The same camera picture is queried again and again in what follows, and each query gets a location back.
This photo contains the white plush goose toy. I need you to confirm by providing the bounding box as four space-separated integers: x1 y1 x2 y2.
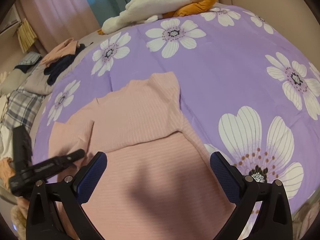
101 0 202 35

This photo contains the purple floral bed sheet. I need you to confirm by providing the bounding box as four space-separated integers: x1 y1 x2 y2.
33 5 319 212

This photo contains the pink cloth at bedside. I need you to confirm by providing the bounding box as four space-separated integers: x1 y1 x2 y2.
0 157 16 191

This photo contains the pink ribbed knit top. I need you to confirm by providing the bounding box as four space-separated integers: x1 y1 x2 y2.
48 72 234 239

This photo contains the beige grey pillow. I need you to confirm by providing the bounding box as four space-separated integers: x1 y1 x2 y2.
0 64 55 96

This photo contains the pink sheer curtain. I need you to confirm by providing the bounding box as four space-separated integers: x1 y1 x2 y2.
18 0 100 52

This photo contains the dark navy garment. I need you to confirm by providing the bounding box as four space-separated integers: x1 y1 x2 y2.
43 43 86 86

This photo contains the blue checked folded cloth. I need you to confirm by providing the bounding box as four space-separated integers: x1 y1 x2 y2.
14 51 42 74

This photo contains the orange plush fabric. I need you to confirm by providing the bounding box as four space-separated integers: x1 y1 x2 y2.
97 0 221 36

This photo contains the pink garment in pile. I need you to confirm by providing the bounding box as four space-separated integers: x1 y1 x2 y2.
40 38 80 67

